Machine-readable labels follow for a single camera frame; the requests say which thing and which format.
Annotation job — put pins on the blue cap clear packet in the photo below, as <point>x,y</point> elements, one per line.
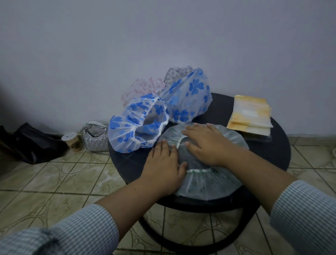
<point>260,138</point>

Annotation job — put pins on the stack of yellow small pouches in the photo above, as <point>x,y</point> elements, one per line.
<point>249,113</point>

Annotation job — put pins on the silver quilted handbag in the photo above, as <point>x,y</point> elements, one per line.
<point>94,142</point>

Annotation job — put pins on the black round side table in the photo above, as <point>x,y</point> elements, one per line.
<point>273,157</point>

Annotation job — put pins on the person's right forearm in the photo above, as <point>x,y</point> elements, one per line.
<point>257,176</point>

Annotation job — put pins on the person's left hand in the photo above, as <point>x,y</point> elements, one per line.
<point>162,170</point>

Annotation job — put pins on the pink print shower cap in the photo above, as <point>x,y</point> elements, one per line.
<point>139,88</point>

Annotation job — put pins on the green print shower cap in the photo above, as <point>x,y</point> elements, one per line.
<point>204,184</point>

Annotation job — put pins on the person's left forearm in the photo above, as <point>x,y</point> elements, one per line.
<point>126,207</point>

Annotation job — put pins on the black bag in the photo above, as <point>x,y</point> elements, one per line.
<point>31,144</point>

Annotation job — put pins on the blue flower shower cap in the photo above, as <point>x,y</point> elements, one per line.
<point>120,131</point>
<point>189,99</point>

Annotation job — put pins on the ribbon spool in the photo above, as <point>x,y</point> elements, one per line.
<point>72,140</point>

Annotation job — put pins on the person's right hand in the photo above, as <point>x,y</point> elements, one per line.
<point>212,147</point>

